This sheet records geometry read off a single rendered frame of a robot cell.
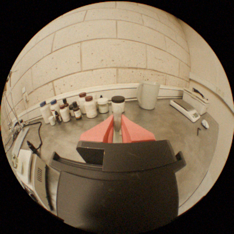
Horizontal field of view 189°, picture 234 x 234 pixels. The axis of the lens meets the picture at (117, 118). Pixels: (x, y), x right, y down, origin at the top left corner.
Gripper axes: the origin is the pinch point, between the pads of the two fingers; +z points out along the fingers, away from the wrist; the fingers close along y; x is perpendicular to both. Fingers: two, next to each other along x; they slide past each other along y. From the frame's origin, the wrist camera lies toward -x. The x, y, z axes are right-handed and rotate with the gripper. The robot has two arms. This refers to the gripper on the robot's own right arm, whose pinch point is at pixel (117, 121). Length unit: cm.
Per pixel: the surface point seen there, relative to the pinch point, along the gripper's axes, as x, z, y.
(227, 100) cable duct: -20, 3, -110
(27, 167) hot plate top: 5.5, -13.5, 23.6
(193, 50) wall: -63, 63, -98
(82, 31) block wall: -40, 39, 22
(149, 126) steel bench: 14.1, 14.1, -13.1
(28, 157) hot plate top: 5.5, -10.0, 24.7
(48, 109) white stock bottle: 7.2, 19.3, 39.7
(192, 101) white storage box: 8, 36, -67
